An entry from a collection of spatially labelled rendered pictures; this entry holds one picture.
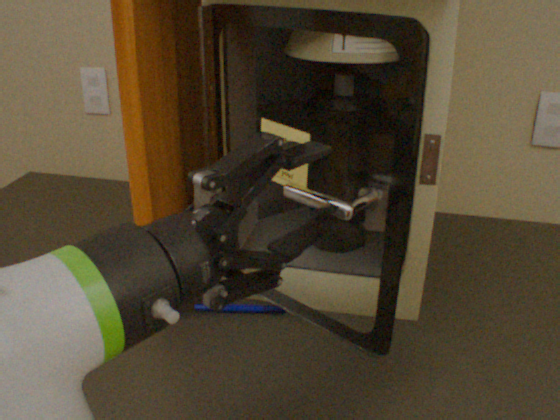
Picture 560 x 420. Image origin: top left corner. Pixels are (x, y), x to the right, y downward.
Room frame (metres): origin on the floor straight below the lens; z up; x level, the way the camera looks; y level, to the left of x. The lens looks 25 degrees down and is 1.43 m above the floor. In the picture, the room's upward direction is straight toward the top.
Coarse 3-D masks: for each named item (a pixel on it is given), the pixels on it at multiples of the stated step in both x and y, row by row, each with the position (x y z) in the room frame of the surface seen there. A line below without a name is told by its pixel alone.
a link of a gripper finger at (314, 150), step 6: (306, 144) 0.52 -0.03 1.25; (312, 144) 0.52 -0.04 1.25; (318, 144) 0.52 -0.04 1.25; (324, 144) 0.52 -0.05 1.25; (306, 150) 0.50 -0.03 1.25; (312, 150) 0.50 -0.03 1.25; (318, 150) 0.50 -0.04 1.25; (324, 150) 0.50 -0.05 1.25; (330, 150) 0.51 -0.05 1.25; (300, 156) 0.48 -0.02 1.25; (306, 156) 0.48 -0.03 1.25; (312, 156) 0.49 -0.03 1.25; (318, 156) 0.49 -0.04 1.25; (324, 156) 0.50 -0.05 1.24; (294, 162) 0.47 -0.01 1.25; (300, 162) 0.47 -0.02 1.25; (306, 162) 0.48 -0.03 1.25; (282, 168) 0.47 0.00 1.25; (288, 168) 0.46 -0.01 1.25; (294, 168) 0.47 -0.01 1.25
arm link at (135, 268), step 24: (96, 240) 0.32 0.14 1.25; (120, 240) 0.32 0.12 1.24; (144, 240) 0.33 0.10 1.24; (96, 264) 0.30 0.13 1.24; (120, 264) 0.30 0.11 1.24; (144, 264) 0.31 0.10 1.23; (168, 264) 0.32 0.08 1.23; (120, 288) 0.29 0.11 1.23; (144, 288) 0.30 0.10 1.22; (168, 288) 0.31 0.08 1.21; (120, 312) 0.28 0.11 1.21; (144, 312) 0.29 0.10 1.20; (168, 312) 0.29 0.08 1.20; (144, 336) 0.30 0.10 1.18
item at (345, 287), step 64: (256, 64) 0.61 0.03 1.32; (320, 64) 0.55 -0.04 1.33; (384, 64) 0.49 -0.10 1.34; (256, 128) 0.61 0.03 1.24; (320, 128) 0.54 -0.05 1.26; (384, 128) 0.49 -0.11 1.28; (384, 192) 0.49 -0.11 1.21; (320, 256) 0.54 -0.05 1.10; (384, 256) 0.48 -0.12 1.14; (320, 320) 0.54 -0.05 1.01; (384, 320) 0.47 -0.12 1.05
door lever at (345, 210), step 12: (288, 192) 0.51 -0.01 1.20; (300, 192) 0.50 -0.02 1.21; (312, 192) 0.49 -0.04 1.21; (360, 192) 0.50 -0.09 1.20; (372, 192) 0.49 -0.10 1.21; (312, 204) 0.49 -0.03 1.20; (324, 204) 0.48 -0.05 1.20; (336, 204) 0.47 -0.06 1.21; (348, 204) 0.46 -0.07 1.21; (360, 204) 0.48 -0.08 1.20; (372, 204) 0.49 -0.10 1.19; (348, 216) 0.46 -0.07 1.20
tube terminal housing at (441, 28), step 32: (224, 0) 0.68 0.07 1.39; (256, 0) 0.67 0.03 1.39; (288, 0) 0.66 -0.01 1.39; (320, 0) 0.65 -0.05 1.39; (352, 0) 0.64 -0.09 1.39; (384, 0) 0.63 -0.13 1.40; (416, 0) 0.62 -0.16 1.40; (448, 0) 0.62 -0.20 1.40; (448, 32) 0.61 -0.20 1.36; (448, 64) 0.61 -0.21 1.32; (448, 96) 0.61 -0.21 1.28; (416, 192) 0.62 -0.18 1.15; (416, 224) 0.62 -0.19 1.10; (416, 256) 0.62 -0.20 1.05; (416, 288) 0.61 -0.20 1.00; (416, 320) 0.61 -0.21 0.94
